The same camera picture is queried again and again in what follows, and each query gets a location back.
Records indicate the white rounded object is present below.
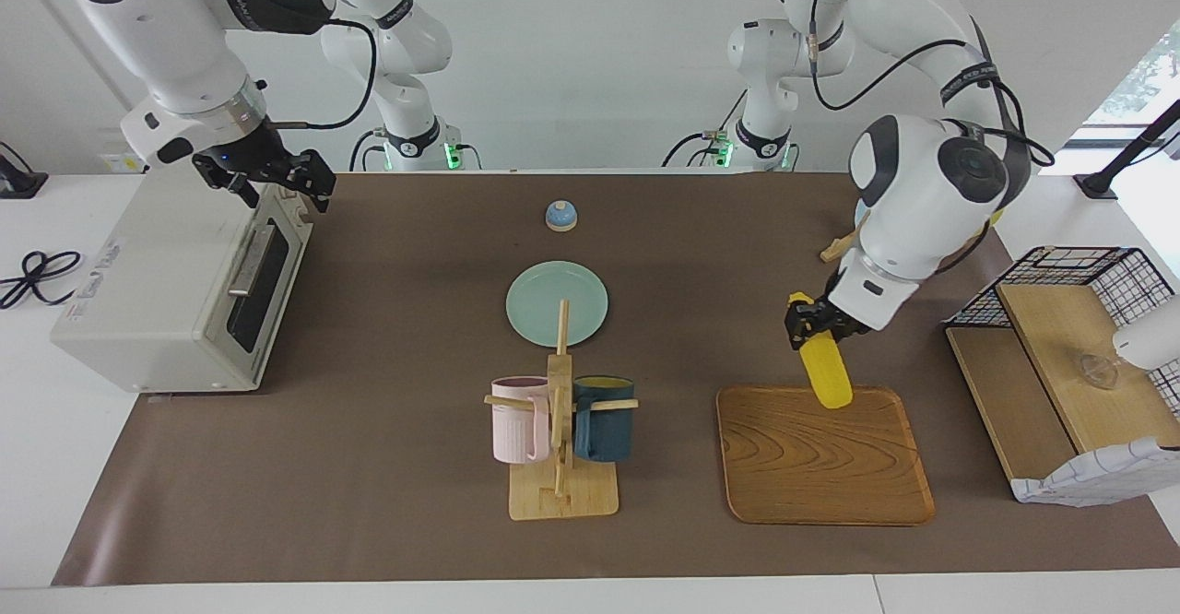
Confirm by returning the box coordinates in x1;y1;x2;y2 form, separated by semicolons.
1112;293;1180;372

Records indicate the wooden serving tray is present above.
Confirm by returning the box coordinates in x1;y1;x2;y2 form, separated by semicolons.
716;385;937;527

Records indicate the black clamp base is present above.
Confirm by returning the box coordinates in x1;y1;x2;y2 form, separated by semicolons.
0;140;50;201

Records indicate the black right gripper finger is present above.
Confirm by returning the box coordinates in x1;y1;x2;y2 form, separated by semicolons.
815;314;856;350
784;300;819;352

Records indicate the toaster oven glass door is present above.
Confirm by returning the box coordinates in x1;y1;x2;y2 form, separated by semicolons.
219;183;313;390

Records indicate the pink mug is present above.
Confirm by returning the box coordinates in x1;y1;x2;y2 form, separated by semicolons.
490;375;552;465

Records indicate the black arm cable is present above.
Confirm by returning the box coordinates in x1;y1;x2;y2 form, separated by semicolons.
265;17;381;132
808;0;1058;168

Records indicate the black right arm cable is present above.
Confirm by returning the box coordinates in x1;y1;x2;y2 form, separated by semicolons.
265;17;381;132

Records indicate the white socket box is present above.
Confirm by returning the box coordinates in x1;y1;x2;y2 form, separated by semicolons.
99;147;154;176

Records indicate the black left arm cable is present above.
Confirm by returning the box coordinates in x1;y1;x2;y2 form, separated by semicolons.
808;0;1058;168

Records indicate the wooden mug tree stand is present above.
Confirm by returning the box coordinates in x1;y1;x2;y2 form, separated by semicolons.
484;298;641;521

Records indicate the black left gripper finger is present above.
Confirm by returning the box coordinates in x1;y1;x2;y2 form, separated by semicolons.
279;148;338;217
197;160;265;212

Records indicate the wooden plate rack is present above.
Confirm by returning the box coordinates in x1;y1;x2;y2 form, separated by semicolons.
820;211;873;266

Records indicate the clear glass cup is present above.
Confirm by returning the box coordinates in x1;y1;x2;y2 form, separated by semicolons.
1080;348;1122;392

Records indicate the white checked cloth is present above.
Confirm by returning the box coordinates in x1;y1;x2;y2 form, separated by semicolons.
1010;436;1180;508

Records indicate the black wire basket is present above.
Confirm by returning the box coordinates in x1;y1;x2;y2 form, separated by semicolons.
944;245;1180;412

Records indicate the dark teal mug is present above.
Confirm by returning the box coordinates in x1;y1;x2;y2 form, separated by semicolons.
572;374;637;464

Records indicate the pale green plate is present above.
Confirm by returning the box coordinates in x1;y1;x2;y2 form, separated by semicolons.
505;260;610;349

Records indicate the black loose cable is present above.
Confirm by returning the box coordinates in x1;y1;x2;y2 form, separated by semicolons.
0;249;83;312

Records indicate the beige toaster oven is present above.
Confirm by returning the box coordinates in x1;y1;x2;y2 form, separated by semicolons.
51;174;315;395

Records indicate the yellow corn cob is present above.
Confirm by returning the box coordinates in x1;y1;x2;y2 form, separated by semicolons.
787;292;856;411

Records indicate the brown table mat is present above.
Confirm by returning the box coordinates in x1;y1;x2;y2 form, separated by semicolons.
51;170;1180;587

